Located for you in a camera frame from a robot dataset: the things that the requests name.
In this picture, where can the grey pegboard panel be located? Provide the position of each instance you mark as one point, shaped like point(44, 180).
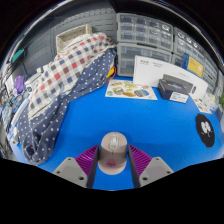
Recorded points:
point(50, 40)

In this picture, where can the beige pink computer mouse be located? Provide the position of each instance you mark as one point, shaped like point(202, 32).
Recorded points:
point(114, 153)

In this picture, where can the white woven basket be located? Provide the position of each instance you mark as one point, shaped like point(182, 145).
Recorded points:
point(71, 35)

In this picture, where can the black flower-shaped mouse pad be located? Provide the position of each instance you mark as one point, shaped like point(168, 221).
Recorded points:
point(205, 130)

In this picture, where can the white keyboard packaging box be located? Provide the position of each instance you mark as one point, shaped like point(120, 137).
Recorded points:
point(150, 71)

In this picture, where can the small black product box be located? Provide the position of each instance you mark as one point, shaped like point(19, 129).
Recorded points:
point(173, 87)

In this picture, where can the navy polka dot cloth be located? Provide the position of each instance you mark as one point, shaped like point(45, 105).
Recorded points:
point(50, 130)

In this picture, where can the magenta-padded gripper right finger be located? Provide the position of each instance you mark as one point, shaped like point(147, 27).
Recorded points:
point(153, 170)

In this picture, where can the white disposable glove box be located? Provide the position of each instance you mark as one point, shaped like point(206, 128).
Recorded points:
point(210, 98)

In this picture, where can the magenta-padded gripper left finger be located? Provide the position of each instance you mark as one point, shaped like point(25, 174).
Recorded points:
point(71, 170)

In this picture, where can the checkered red blue cloth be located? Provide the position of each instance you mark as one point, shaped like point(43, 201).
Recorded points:
point(63, 73)

